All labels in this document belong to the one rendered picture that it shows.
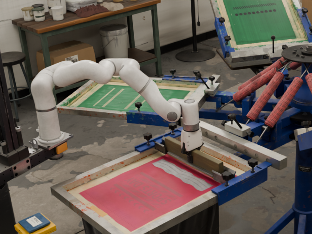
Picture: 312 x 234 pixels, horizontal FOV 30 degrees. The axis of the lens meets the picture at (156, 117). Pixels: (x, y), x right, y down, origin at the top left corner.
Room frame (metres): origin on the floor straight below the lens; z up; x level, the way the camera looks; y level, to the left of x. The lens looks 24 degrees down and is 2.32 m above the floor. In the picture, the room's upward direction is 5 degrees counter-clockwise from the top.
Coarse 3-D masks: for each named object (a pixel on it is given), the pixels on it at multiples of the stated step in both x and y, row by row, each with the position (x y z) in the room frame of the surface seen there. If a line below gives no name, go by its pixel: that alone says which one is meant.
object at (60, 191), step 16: (208, 144) 2.57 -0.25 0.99; (128, 160) 2.50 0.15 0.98; (224, 160) 2.45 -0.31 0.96; (240, 160) 2.38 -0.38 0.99; (80, 176) 2.36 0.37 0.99; (96, 176) 2.39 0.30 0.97; (64, 192) 2.23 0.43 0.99; (80, 208) 2.09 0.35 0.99; (192, 208) 2.02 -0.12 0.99; (96, 224) 1.98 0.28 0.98; (160, 224) 1.92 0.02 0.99
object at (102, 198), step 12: (168, 156) 2.55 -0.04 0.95; (144, 168) 2.45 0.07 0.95; (156, 168) 2.44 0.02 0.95; (192, 168) 2.41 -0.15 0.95; (108, 180) 2.36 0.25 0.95; (120, 180) 2.35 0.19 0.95; (84, 192) 2.27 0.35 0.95; (96, 192) 2.26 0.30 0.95; (108, 192) 2.26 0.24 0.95; (96, 204) 2.16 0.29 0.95; (108, 204) 2.15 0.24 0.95
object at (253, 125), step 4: (248, 124) 2.66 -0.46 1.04; (252, 124) 2.65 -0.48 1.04; (256, 124) 2.65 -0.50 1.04; (260, 124) 2.64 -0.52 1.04; (252, 128) 2.61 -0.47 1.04; (256, 128) 2.62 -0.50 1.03; (260, 128) 2.64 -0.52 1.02; (256, 132) 2.62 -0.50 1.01; (260, 132) 2.64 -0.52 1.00; (240, 136) 2.55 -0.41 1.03; (244, 136) 2.57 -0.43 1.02
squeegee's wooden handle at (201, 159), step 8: (168, 136) 2.56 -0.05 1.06; (168, 144) 2.53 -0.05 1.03; (176, 144) 2.48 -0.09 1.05; (176, 152) 2.48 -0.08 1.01; (192, 152) 2.38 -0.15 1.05; (200, 152) 2.36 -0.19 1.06; (200, 160) 2.34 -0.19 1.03; (208, 160) 2.30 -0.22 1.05; (216, 160) 2.28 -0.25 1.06; (208, 168) 2.30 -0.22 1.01; (216, 168) 2.26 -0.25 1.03
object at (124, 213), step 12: (168, 180) 2.32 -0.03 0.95; (180, 180) 2.31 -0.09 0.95; (180, 192) 2.20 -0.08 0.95; (192, 192) 2.20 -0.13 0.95; (204, 192) 2.19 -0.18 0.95; (120, 204) 2.15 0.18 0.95; (168, 204) 2.12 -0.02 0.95; (180, 204) 2.11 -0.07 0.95; (120, 216) 2.05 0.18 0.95; (132, 216) 2.05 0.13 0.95; (144, 216) 2.04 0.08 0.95; (156, 216) 2.03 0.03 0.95; (132, 228) 1.96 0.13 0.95
